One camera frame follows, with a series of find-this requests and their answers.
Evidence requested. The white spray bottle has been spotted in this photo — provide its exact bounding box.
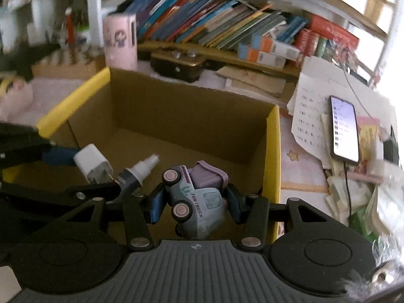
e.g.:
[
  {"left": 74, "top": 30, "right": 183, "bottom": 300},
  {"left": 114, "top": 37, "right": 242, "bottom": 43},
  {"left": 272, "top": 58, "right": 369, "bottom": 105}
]
[{"left": 115, "top": 155, "right": 160, "bottom": 196}]

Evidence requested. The white charger plug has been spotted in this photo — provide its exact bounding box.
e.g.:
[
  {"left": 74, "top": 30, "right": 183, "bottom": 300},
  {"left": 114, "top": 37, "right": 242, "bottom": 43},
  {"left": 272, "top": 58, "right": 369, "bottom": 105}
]
[{"left": 73, "top": 144, "right": 120, "bottom": 184}]

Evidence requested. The pink plush pig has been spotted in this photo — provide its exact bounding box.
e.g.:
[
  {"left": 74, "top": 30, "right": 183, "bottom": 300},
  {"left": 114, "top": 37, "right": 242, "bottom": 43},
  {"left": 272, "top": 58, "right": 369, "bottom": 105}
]
[{"left": 1, "top": 76, "right": 34, "bottom": 122}]

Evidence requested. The toy truck car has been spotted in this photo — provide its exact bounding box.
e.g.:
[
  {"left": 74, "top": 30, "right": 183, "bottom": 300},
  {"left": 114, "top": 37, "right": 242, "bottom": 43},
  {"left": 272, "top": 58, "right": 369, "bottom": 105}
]
[{"left": 162, "top": 161, "right": 229, "bottom": 240}]

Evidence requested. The yellow tape roll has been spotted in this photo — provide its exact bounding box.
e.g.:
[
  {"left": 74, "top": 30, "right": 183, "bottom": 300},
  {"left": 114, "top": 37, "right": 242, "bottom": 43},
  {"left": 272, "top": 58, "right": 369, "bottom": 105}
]
[{"left": 0, "top": 74, "right": 17, "bottom": 97}]

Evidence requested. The yellow cardboard box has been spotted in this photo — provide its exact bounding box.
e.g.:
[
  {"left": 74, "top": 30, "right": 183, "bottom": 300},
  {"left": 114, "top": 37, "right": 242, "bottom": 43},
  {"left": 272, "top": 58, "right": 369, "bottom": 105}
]
[{"left": 3, "top": 66, "right": 282, "bottom": 244}]

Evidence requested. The wooden chessboard box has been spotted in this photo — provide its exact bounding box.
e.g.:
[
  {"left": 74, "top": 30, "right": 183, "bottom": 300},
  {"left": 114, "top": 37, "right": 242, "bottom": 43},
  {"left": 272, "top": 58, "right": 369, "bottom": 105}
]
[{"left": 32, "top": 45, "right": 106, "bottom": 79}]

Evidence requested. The smartphone with lit screen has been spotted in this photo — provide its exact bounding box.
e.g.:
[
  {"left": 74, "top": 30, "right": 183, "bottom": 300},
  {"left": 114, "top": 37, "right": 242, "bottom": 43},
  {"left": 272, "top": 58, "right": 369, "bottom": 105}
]
[{"left": 329, "top": 96, "right": 360, "bottom": 165}]

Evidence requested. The pink cylindrical container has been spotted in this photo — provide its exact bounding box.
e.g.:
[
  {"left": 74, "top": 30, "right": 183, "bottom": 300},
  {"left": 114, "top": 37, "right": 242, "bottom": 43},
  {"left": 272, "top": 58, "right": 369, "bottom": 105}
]
[{"left": 103, "top": 14, "right": 138, "bottom": 71}]

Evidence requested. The stack of papers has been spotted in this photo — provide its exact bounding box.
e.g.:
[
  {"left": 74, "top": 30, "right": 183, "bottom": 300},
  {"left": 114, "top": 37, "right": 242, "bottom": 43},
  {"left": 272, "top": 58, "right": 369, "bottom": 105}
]
[{"left": 286, "top": 56, "right": 399, "bottom": 171}]

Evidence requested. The dark brown wooden box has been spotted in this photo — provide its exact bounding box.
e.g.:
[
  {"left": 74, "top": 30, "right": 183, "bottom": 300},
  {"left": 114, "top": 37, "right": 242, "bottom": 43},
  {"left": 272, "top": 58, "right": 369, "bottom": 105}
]
[{"left": 150, "top": 50, "right": 206, "bottom": 83}]

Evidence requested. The row of books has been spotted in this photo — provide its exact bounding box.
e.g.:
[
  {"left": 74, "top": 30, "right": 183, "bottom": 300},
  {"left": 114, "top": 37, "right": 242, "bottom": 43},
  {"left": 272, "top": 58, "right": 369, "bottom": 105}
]
[{"left": 117, "top": 0, "right": 360, "bottom": 68}]

